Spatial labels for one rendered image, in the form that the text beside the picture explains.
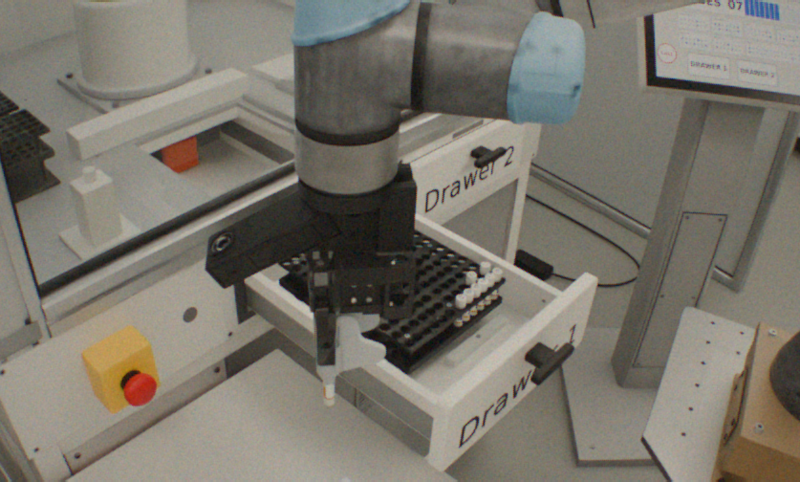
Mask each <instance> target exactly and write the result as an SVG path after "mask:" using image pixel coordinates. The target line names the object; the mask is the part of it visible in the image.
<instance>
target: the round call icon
mask: <svg viewBox="0 0 800 482"><path fill-rule="evenodd" d="M656 42H657V63H663V64H671V65H678V48H677V44H673V43H666V42H658V41H656Z"/></svg>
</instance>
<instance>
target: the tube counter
mask: <svg viewBox="0 0 800 482"><path fill-rule="evenodd" d="M726 6H727V14H734V15H740V16H745V17H751V18H757V19H763V20H768V21H774V22H780V23H785V24H791V25H796V26H800V7H796V6H791V5H786V4H780V3H775V2H769V1H764V0H726Z"/></svg>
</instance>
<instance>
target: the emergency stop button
mask: <svg viewBox="0 0 800 482"><path fill-rule="evenodd" d="M156 390H157V383H156V381H155V379H154V378H153V377H152V376H151V375H149V374H146V373H140V374H138V375H136V376H134V377H133V378H131V379H130V380H129V381H128V383H127V384H126V386H125V387H124V398H125V400H126V401H127V403H128V404H129V405H131V406H142V405H146V404H148V403H149V402H150V401H151V400H152V399H153V398H154V396H155V394H156Z"/></svg>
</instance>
